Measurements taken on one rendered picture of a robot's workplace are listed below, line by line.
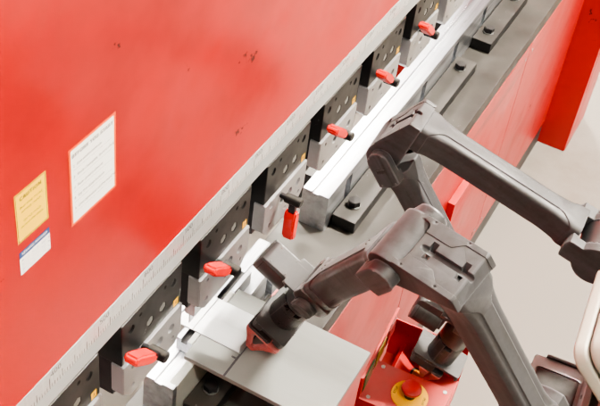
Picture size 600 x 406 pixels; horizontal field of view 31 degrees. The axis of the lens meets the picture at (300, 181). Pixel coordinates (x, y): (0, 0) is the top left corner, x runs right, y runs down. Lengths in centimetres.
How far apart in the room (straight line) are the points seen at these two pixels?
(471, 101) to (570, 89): 127
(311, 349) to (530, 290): 171
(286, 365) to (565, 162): 233
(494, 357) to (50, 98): 60
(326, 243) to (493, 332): 96
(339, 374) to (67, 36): 93
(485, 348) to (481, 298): 8
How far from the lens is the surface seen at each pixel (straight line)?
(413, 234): 126
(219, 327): 187
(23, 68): 104
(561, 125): 400
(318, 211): 221
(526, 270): 355
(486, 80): 275
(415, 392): 208
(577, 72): 387
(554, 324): 342
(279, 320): 175
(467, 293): 124
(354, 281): 144
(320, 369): 184
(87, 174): 122
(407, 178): 183
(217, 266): 160
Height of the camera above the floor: 243
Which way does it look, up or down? 42 degrees down
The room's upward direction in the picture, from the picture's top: 8 degrees clockwise
